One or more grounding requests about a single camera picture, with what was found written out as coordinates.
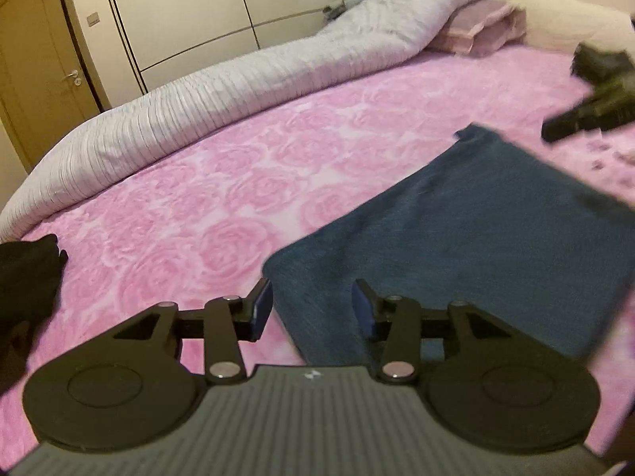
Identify blue denim jeans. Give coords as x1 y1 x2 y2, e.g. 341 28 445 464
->
263 125 634 365

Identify black folded garment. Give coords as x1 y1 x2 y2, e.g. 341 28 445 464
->
570 43 634 86

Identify pink rose blanket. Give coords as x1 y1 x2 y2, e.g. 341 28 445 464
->
23 45 634 451

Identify folded pink pillowcase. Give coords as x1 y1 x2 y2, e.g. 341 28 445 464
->
427 0 526 57

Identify white striped duvet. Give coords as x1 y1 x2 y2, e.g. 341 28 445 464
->
1 0 480 240

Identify brown wooden door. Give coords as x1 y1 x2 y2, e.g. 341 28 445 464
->
1 0 110 171

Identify white wardrobe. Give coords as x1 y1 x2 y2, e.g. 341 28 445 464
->
54 0 359 108

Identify silver door handle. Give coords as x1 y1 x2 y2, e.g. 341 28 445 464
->
62 69 83 87

